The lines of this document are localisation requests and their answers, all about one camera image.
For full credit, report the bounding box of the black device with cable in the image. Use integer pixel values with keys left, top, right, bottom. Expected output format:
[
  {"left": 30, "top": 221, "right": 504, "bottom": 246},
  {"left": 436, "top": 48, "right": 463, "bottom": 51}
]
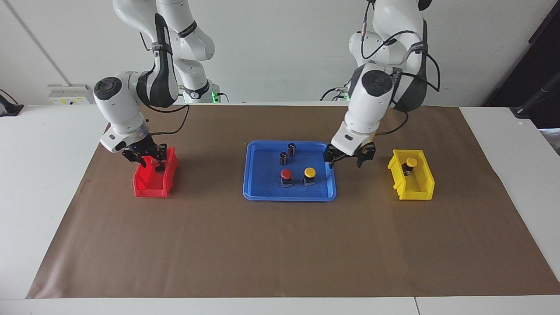
[{"left": 0, "top": 89, "right": 24, "bottom": 117}]

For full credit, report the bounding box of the blue plastic tray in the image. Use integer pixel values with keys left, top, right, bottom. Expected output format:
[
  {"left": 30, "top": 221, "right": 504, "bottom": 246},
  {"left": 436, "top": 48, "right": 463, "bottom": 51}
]
[{"left": 243, "top": 140, "right": 337, "bottom": 202}]

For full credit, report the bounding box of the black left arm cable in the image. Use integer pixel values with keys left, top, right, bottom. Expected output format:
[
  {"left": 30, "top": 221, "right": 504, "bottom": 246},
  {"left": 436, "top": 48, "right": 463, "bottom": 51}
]
[{"left": 360, "top": 0, "right": 441, "bottom": 136}]

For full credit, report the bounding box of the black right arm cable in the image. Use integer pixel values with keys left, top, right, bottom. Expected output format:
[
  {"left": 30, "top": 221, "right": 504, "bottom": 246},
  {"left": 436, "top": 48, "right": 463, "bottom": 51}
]
[{"left": 142, "top": 101, "right": 191, "bottom": 135}]

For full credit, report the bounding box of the red plastic bin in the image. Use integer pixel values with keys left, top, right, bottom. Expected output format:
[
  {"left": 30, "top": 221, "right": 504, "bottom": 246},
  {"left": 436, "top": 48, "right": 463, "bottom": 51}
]
[{"left": 133, "top": 147, "right": 179, "bottom": 198}]

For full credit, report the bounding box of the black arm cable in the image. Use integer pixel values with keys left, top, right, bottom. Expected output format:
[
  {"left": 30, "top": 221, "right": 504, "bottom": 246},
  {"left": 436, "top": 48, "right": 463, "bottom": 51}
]
[
  {"left": 142, "top": 101, "right": 191, "bottom": 135},
  {"left": 360, "top": 0, "right": 441, "bottom": 136}
]

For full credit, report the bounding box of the white wall socket box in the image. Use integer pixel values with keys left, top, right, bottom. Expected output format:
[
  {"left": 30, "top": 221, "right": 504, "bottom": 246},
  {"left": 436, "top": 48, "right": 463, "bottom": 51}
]
[{"left": 47, "top": 84, "right": 91, "bottom": 105}]

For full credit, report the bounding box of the black base cable bundle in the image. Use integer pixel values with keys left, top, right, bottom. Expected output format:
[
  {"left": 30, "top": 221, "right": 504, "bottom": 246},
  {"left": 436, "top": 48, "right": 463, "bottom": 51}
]
[{"left": 321, "top": 87, "right": 350, "bottom": 102}]

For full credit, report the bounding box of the brown paper table mat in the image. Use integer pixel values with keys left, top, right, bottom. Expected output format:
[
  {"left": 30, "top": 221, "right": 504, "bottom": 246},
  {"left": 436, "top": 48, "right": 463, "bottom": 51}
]
[{"left": 26, "top": 105, "right": 560, "bottom": 299}]

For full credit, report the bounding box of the yellow plastic bin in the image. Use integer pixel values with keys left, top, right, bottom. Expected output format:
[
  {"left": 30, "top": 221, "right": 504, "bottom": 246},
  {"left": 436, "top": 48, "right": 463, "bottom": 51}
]
[{"left": 388, "top": 149, "right": 435, "bottom": 201}]

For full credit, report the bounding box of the dark cabinet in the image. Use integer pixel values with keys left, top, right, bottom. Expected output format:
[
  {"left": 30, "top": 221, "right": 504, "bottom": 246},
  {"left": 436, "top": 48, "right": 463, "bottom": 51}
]
[{"left": 483, "top": 0, "right": 560, "bottom": 108}]

